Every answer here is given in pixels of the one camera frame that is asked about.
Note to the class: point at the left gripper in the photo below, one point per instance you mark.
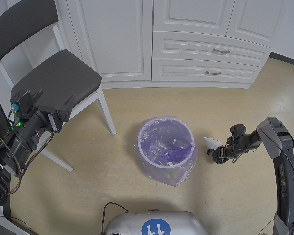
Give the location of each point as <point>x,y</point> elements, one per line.
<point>36,123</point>

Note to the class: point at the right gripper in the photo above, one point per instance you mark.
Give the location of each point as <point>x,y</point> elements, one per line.
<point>225,152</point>

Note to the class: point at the black plastic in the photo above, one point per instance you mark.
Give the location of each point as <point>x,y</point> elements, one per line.
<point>216,158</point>

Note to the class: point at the white printed wrapper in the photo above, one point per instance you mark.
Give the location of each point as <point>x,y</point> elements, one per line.
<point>212,142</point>

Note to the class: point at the purple plastic bag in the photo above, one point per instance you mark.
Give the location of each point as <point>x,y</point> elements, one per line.
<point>161,150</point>

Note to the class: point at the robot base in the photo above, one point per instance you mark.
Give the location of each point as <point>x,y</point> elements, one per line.
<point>127,225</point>

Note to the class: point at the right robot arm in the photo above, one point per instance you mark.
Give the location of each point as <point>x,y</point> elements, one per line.
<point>276,136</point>

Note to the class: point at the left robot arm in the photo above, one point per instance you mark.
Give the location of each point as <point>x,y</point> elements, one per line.
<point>0,126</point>

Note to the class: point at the white trash bin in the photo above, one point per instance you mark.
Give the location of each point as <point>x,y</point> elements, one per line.
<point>149,159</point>

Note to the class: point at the white chair dark grey cushions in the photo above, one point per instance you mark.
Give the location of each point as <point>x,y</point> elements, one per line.
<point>63,70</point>

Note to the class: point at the white wardrobe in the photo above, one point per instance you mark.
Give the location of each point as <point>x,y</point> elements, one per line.
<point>112,33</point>

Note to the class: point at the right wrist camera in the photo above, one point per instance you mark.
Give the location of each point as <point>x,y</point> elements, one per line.
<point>229,141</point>

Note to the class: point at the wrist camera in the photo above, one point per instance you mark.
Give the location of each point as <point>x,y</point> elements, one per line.
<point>23,101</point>
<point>229,141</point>

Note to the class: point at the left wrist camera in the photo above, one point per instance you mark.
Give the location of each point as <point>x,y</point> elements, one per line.
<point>23,101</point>

